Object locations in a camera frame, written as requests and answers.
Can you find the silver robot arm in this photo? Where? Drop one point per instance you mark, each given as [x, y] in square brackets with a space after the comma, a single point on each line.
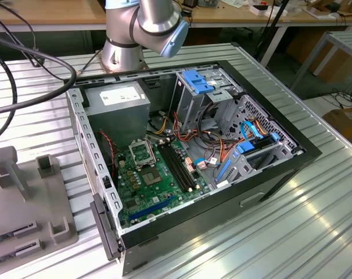
[152, 17]

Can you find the CPU socket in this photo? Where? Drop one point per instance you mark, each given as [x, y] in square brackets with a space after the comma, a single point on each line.
[149, 177]

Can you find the black RAM slot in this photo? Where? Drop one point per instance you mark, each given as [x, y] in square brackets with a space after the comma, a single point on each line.
[175, 165]
[183, 165]
[170, 165]
[179, 165]

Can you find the tall metal drive cage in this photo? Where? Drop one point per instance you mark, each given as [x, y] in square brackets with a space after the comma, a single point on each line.
[190, 107]

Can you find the green motherboard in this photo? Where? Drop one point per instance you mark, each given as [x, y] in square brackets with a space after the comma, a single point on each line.
[164, 191]

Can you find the blue plastic bay latch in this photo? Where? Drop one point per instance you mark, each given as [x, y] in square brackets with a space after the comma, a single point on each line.
[224, 170]

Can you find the cream four pin connector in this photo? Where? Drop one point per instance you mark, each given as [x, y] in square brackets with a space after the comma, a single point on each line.
[122, 163]

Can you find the grey power supply unit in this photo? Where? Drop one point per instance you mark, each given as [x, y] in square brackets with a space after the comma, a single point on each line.
[118, 119]

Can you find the hard disk in blue carrier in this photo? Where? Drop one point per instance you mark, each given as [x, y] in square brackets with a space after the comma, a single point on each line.
[245, 147]

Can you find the low metal disk bay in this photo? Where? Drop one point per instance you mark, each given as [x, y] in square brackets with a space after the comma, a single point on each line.
[240, 171]

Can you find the long blue expansion slot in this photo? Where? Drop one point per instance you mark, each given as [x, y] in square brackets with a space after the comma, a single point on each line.
[151, 208]

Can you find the black open PC case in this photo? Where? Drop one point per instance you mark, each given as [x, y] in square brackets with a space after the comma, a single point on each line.
[193, 232]

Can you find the grey parts rack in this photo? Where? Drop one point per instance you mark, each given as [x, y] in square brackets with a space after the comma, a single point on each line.
[33, 197]

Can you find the black tripod leg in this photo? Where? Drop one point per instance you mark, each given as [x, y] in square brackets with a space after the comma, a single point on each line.
[276, 20]

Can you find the wooden top desk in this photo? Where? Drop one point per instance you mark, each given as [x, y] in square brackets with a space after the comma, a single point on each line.
[295, 17]
[62, 14]

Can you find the brown cardboard box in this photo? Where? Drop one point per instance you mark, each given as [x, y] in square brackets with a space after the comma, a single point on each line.
[335, 67]
[346, 125]

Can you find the blue plastic drive bracket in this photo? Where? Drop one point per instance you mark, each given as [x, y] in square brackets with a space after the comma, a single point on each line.
[197, 81]

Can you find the grey metal frame table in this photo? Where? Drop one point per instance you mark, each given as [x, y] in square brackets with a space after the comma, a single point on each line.
[346, 36]

